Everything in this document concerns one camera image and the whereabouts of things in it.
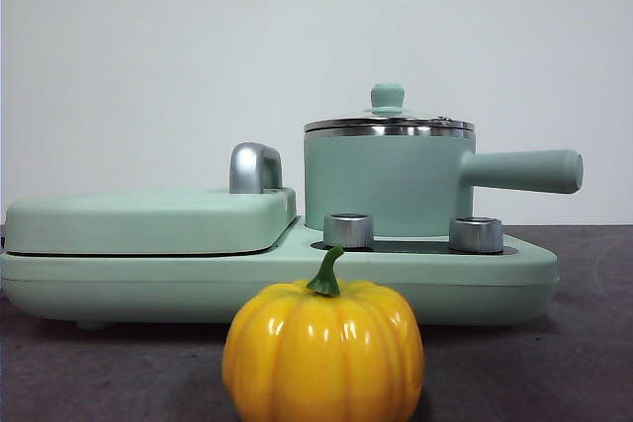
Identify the mint green steamer pot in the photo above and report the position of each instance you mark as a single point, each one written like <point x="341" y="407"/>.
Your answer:
<point x="386" y="180"/>

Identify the mint green breakfast machine base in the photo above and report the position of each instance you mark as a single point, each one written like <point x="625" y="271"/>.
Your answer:
<point x="148" y="288"/>

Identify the glass lid with green knob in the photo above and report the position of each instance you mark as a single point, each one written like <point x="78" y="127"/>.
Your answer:
<point x="387" y="96"/>

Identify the silver control knob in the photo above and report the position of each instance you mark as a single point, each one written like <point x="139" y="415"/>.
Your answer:
<point x="476" y="235"/>
<point x="348" y="231"/>

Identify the yellow pumpkin with green stem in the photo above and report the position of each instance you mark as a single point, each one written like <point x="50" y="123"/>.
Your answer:
<point x="321" y="353"/>

